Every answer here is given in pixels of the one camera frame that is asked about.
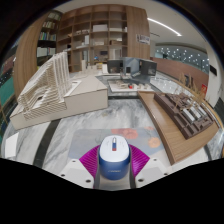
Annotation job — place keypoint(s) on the small model on white base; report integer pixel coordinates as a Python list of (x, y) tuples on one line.
[(130, 86)]

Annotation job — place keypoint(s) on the grey box architectural model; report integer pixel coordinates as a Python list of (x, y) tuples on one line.
[(133, 68)]

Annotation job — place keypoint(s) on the group of ceiling spotlights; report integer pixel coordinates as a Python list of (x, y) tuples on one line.
[(180, 54)]

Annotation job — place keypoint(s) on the white wall sign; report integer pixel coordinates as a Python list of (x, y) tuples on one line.
[(143, 39)]

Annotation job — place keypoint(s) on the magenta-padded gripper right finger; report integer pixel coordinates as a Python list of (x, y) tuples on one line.
[(150, 171)]

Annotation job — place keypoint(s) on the long ceiling light strip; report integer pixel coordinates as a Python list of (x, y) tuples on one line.
[(165, 26)]

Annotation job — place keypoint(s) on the brown architectural model on board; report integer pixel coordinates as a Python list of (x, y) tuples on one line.
[(173, 133)]

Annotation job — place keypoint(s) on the dark bookshelf unit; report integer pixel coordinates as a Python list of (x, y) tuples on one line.
[(46, 36)]

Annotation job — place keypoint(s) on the blue and white computer mouse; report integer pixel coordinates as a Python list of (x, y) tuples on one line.
[(114, 156)]

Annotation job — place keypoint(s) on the white architectural building model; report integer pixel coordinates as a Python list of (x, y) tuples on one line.
[(80, 95)]

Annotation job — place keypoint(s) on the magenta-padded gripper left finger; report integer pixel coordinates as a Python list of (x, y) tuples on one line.
[(76, 171)]

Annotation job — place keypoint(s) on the wooden shelf unit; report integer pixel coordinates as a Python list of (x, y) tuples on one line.
[(100, 33)]

